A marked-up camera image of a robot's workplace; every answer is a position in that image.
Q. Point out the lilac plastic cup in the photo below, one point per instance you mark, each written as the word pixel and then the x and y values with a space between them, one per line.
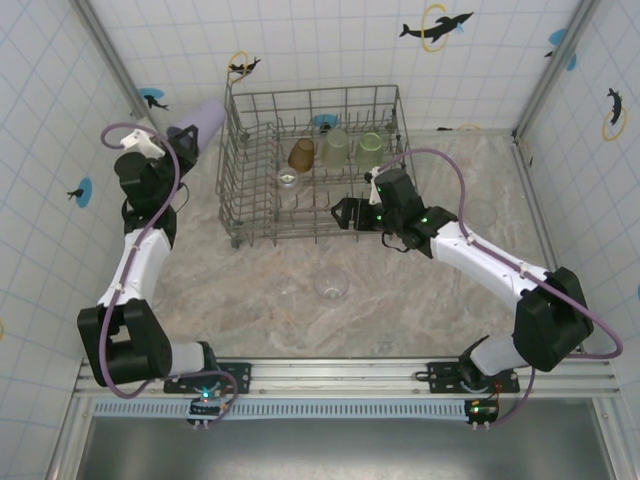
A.
pixel 207 112

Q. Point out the bright green plastic cup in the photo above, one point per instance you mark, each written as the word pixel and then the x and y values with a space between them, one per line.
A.
pixel 369 150

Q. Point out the pale green frosted cup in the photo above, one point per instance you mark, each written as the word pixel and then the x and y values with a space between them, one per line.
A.
pixel 334 150

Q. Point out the clear plastic cup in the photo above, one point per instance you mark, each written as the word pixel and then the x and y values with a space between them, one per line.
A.
pixel 290 179
pixel 481 214
pixel 331 287

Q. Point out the amber plastic cup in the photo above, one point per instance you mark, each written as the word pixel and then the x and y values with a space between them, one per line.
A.
pixel 301 155

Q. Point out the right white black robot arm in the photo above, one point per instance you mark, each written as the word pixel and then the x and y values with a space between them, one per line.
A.
pixel 550 325

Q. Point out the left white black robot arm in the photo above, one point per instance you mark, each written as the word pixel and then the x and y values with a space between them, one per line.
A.
pixel 125 345

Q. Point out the blue oval fish sticker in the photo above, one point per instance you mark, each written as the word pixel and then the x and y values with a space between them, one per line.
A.
pixel 557 37
pixel 85 192
pixel 150 95
pixel 325 120

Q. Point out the grey metal panel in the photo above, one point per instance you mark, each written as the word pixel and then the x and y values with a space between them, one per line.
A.
pixel 325 450

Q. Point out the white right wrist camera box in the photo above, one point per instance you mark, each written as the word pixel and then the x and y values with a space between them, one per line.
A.
pixel 372 187

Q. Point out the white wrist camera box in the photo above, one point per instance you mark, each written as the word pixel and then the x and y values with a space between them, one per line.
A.
pixel 372 187
pixel 142 142

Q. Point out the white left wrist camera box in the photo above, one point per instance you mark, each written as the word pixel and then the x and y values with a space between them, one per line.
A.
pixel 142 142

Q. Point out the aluminium frame post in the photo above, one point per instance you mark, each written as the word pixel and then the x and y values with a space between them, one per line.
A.
pixel 555 65
pixel 120 70

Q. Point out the aluminium floor rail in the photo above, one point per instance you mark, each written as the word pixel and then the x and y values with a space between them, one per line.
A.
pixel 536 200

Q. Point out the aluminium mounting rail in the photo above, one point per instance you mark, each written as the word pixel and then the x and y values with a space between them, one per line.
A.
pixel 325 372

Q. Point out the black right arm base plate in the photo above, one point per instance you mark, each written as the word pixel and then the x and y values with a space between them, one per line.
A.
pixel 440 375

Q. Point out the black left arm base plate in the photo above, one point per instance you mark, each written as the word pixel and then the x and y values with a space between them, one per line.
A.
pixel 240 375

